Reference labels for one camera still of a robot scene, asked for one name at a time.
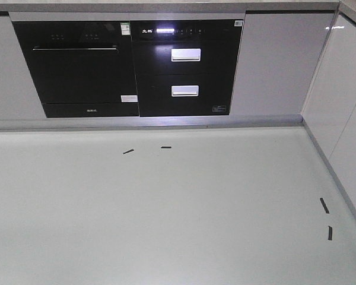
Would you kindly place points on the black drawer sterilizer cabinet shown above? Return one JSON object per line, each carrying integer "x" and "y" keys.
{"x": 152, "y": 42}

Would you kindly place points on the grey side cabinet door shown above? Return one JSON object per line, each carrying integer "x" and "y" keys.
{"x": 330, "y": 108}

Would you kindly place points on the lower silver drawer handle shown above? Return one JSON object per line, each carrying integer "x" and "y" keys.
{"x": 185, "y": 91}

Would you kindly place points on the silver drawer handle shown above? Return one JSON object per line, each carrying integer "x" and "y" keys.
{"x": 185, "y": 91}
{"x": 186, "y": 55}

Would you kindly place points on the upper silver drawer handle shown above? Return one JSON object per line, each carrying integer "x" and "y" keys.
{"x": 186, "y": 55}

